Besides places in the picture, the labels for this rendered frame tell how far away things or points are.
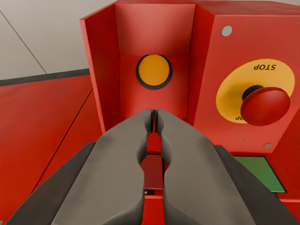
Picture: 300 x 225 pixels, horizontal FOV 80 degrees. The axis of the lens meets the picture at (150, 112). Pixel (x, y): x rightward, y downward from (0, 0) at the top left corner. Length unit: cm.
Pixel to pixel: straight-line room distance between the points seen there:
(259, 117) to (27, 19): 107
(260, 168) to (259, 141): 3
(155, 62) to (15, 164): 48
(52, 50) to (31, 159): 67
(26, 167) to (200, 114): 47
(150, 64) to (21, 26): 97
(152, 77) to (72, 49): 86
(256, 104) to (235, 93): 3
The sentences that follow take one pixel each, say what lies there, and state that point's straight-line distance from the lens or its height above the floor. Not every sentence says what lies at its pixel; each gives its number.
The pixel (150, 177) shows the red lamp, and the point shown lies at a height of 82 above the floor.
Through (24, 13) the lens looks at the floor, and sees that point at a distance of 112.
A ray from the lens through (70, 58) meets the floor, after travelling 109.
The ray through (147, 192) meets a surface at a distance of 20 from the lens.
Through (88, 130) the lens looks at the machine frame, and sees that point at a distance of 57.
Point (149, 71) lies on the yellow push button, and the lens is 23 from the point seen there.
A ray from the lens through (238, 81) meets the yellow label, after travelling 19.
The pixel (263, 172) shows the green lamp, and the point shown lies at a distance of 25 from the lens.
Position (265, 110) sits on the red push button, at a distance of 18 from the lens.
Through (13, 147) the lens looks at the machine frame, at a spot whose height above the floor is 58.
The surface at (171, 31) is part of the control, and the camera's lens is 24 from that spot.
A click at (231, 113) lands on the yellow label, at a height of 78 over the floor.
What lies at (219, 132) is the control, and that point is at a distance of 22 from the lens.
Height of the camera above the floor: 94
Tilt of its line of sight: 54 degrees down
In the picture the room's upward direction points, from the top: 178 degrees counter-clockwise
